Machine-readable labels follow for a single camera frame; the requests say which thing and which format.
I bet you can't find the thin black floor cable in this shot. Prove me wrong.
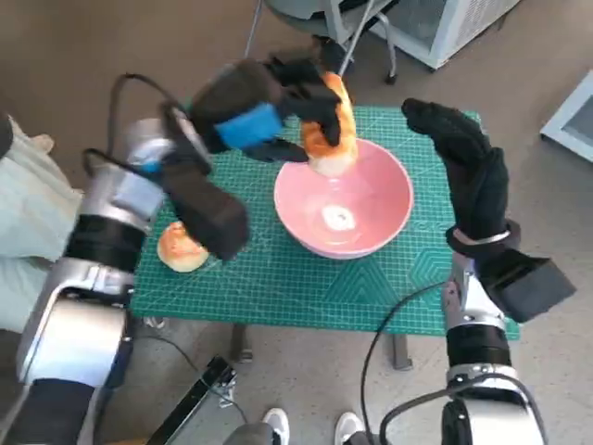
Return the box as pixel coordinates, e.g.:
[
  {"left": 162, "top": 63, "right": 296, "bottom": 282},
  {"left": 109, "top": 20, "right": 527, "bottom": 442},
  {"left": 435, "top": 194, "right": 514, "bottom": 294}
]
[{"left": 133, "top": 334, "right": 254, "bottom": 424}]

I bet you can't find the white mesh cabinet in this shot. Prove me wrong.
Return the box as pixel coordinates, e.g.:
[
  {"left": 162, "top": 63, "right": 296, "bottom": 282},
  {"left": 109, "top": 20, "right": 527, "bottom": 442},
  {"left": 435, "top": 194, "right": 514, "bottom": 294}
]
[{"left": 370, "top": 0, "right": 523, "bottom": 70}]

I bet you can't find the white pole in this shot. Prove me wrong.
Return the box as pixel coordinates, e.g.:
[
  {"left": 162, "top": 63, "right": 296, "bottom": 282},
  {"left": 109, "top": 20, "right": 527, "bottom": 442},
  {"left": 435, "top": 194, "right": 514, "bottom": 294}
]
[{"left": 337, "top": 0, "right": 374, "bottom": 78}]

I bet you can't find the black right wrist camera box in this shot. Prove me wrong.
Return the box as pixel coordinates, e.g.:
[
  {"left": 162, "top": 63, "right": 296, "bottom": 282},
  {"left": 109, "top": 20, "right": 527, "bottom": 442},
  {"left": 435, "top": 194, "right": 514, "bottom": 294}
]
[{"left": 481, "top": 245, "right": 578, "bottom": 324}]

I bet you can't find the pink bowl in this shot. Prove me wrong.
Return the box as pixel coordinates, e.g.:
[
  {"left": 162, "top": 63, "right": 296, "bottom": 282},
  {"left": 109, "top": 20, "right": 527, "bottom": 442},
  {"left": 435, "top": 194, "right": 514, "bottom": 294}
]
[{"left": 272, "top": 138, "right": 415, "bottom": 261}]

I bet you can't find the bare left hand blue tape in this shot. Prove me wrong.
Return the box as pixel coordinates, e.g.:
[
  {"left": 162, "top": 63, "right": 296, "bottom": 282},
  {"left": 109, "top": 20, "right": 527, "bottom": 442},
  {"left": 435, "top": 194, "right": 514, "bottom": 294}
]
[{"left": 192, "top": 55, "right": 344, "bottom": 163}]

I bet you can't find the metal table leg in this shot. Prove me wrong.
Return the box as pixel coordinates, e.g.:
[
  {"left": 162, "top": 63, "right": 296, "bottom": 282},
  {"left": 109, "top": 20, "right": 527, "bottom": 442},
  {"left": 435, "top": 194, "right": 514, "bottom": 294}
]
[
  {"left": 393, "top": 333, "right": 413, "bottom": 371},
  {"left": 230, "top": 323, "right": 255, "bottom": 362}
]

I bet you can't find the round toy bread bun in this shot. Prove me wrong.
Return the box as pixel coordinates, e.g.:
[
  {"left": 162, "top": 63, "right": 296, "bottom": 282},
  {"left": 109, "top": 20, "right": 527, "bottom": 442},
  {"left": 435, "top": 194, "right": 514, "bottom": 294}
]
[{"left": 156, "top": 221, "right": 209, "bottom": 273}]

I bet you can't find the green cutting mat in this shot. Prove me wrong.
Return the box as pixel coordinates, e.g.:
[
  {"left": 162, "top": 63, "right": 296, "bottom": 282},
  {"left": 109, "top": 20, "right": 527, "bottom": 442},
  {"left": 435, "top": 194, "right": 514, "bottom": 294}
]
[{"left": 128, "top": 95, "right": 523, "bottom": 336}]

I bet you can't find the white framed box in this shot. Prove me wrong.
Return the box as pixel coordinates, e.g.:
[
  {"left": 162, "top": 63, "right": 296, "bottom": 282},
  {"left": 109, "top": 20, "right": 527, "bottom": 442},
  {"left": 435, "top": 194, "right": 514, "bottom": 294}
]
[{"left": 539, "top": 69, "right": 593, "bottom": 163}]

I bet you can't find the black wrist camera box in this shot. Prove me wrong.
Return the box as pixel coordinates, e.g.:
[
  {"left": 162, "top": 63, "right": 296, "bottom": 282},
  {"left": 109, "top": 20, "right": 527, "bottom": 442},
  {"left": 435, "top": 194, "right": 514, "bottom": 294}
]
[
  {"left": 481, "top": 245, "right": 578, "bottom": 324},
  {"left": 159, "top": 104, "right": 251, "bottom": 261}
]

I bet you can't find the black gloved right hand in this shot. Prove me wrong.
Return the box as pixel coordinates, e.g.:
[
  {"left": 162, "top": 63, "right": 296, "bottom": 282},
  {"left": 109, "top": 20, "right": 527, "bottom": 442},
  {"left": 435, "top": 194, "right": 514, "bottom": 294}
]
[{"left": 400, "top": 96, "right": 511, "bottom": 243}]

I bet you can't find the person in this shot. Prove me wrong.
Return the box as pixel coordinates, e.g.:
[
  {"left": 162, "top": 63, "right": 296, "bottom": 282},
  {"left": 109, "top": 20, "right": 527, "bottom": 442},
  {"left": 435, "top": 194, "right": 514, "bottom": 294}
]
[
  {"left": 0, "top": 108, "right": 166, "bottom": 335},
  {"left": 226, "top": 407, "right": 372, "bottom": 445}
]

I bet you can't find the black metal bar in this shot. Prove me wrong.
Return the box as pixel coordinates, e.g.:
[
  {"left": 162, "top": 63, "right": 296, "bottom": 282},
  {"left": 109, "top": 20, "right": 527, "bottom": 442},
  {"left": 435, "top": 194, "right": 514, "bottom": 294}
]
[{"left": 146, "top": 354, "right": 238, "bottom": 445}]

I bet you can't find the long toy bread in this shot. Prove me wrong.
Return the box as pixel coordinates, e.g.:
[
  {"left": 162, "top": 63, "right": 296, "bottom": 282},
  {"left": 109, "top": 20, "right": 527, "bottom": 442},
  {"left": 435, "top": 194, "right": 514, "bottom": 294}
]
[{"left": 300, "top": 70, "right": 360, "bottom": 176}]

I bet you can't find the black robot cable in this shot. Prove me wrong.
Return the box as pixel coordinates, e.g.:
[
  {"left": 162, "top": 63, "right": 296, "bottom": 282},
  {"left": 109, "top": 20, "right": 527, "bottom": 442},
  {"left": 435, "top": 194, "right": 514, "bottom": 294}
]
[
  {"left": 363, "top": 280, "right": 448, "bottom": 445},
  {"left": 382, "top": 387, "right": 548, "bottom": 445},
  {"left": 82, "top": 72, "right": 196, "bottom": 186}
]

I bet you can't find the grey office chair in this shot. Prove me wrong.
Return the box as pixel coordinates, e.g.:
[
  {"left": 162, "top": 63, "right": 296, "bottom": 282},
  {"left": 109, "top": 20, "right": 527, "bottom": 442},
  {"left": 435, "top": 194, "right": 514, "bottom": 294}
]
[{"left": 245, "top": 0, "right": 399, "bottom": 85}]

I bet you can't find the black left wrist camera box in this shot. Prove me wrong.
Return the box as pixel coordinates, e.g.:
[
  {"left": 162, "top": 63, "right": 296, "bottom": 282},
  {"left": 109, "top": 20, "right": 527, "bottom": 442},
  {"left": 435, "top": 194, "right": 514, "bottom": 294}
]
[{"left": 159, "top": 104, "right": 251, "bottom": 261}]

